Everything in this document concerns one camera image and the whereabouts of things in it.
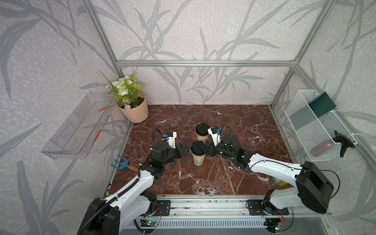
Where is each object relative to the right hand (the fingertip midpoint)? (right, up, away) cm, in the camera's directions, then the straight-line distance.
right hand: (202, 143), depth 79 cm
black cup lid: (0, +7, +6) cm, 9 cm away
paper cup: (-2, -10, +3) cm, 11 cm away
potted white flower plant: (-49, +26, +21) cm, 59 cm away
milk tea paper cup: (0, +1, +7) cm, 7 cm away
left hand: (-6, -2, -1) cm, 6 cm away
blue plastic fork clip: (-48, -15, +9) cm, 51 cm away
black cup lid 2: (-3, -3, -4) cm, 5 cm away
